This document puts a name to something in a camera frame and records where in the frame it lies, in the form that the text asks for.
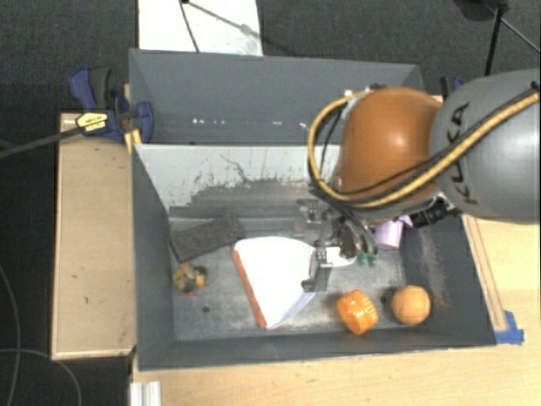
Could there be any dark grey flat block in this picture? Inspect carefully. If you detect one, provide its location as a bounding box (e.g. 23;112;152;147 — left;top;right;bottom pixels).
168;213;247;265

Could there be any black cylinder on white bracket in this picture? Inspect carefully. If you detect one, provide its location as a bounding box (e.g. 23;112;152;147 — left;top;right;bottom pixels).
410;196;462;229

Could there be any orange ribbed cup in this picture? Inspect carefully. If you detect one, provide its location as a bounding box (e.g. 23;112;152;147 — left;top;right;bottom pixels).
336;288;380;337

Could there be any yellow and black toy bird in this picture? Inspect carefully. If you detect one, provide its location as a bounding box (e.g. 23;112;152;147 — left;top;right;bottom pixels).
172;261;209;297

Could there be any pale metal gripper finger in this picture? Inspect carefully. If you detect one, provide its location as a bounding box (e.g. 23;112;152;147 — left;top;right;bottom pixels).
300;246;336;294
295;199;325;232

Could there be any grey metal bin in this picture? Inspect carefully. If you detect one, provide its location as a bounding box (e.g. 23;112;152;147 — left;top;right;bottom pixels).
128;47;499;372

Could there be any white wedge with orange edge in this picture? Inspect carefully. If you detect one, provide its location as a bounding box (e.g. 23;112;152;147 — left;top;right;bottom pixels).
231;235;358;332

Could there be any orange ball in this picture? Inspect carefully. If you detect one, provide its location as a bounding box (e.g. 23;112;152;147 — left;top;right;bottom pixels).
390;284;433;326

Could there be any lilac plastic cup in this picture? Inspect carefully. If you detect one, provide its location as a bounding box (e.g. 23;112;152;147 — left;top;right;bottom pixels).
374;213;414;251

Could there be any pale wood board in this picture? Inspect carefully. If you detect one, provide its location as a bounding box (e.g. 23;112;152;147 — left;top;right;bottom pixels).
50;112;139;361

